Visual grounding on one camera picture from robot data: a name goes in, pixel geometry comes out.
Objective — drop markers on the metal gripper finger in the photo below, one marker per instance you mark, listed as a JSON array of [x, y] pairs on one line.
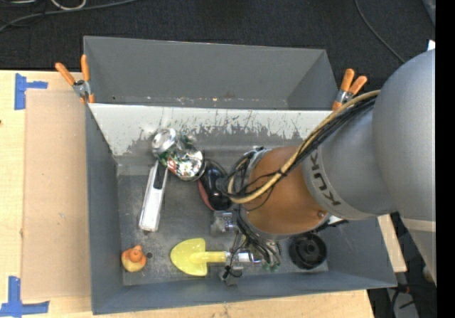
[[245, 257], [230, 274]]

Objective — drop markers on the small silver metal clip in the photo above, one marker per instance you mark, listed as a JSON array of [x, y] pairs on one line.
[[222, 223]]

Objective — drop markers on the yellow toy shovel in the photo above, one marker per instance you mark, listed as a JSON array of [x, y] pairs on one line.
[[190, 256]]

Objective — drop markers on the black computer mouse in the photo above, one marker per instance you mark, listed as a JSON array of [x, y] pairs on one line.
[[215, 185]]

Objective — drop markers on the yellow and orange rubber duck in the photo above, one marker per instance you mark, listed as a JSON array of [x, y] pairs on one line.
[[133, 259]]

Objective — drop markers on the crushed drink can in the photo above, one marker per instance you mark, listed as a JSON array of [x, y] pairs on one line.
[[181, 160]]

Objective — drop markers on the grey metal bin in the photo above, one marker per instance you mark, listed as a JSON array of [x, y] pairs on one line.
[[199, 74]]

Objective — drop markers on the brown cardboard board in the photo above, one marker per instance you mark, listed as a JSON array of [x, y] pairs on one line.
[[53, 185]]

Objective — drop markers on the black cylinder on white bracket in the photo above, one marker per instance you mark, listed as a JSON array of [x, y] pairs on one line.
[[307, 250]]

